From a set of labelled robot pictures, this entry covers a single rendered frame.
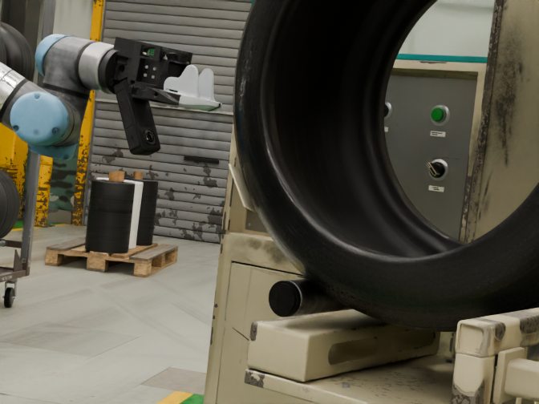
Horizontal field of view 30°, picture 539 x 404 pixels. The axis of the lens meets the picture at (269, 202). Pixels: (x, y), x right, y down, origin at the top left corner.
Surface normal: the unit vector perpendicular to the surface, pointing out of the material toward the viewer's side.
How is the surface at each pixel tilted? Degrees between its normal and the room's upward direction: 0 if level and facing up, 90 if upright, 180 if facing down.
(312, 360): 90
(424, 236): 81
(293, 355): 90
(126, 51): 90
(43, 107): 90
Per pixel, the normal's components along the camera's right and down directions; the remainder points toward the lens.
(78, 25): -0.24, 0.03
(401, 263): -0.58, 0.16
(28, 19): 0.96, 0.12
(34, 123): 0.04, 0.06
